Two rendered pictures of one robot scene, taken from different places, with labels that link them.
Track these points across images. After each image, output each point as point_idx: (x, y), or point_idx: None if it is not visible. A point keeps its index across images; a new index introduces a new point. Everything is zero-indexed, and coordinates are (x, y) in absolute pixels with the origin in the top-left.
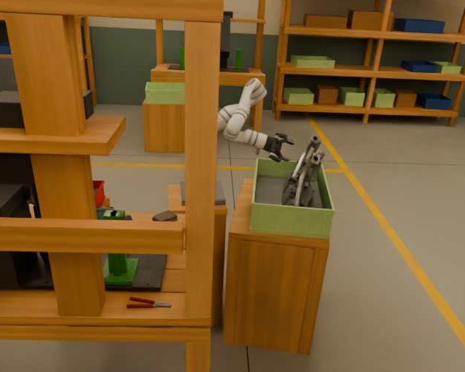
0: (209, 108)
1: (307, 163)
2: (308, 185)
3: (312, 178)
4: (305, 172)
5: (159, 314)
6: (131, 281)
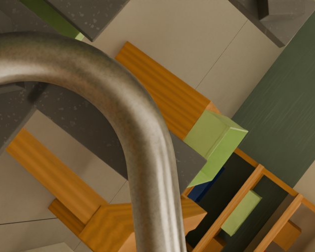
0: None
1: (140, 162)
2: None
3: (59, 125)
4: (84, 97)
5: None
6: None
